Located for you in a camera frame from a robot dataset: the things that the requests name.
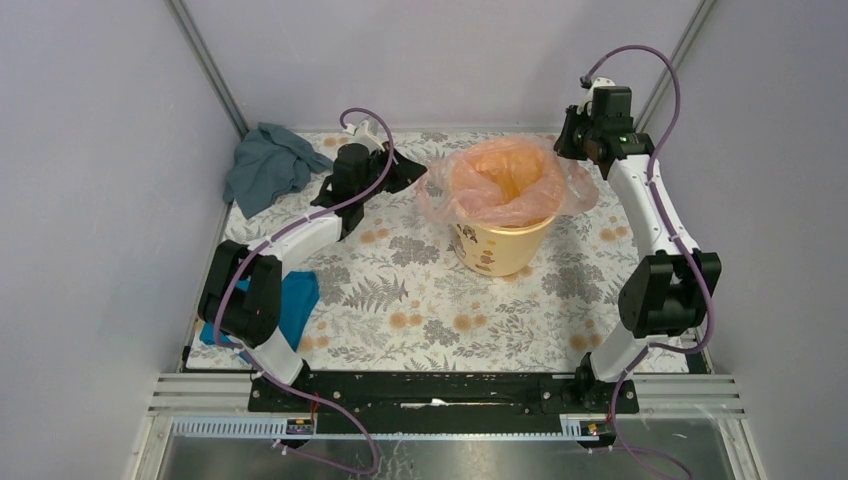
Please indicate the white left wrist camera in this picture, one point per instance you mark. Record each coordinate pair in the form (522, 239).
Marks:
(365, 133)

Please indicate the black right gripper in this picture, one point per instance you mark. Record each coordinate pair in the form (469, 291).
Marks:
(563, 145)

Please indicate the blue folded cloth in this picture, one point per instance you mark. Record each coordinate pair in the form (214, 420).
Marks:
(299, 295)

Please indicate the pink plastic trash bag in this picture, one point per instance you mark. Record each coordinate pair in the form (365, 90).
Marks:
(509, 181)

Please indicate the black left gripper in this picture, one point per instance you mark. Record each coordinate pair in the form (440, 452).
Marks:
(403, 172)

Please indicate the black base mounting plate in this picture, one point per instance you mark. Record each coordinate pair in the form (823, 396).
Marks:
(467, 403)

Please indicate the yellow trash bin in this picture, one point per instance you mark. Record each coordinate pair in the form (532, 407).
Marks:
(498, 251)

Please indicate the grey crumpled cloth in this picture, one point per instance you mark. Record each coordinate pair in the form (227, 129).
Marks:
(269, 162)

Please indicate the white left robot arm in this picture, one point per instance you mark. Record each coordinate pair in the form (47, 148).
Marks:
(242, 296)

